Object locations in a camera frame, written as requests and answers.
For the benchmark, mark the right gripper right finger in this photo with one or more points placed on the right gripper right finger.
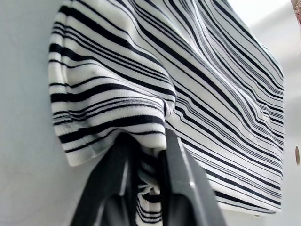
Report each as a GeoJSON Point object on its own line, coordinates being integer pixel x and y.
{"type": "Point", "coordinates": [183, 188]}

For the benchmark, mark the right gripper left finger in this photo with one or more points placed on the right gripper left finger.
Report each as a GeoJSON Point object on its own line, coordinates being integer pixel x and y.
{"type": "Point", "coordinates": [105, 183]}

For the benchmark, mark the black and white striped T-shirt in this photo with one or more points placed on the black and white striped T-shirt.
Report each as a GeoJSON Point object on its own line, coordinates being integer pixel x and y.
{"type": "Point", "coordinates": [145, 70]}

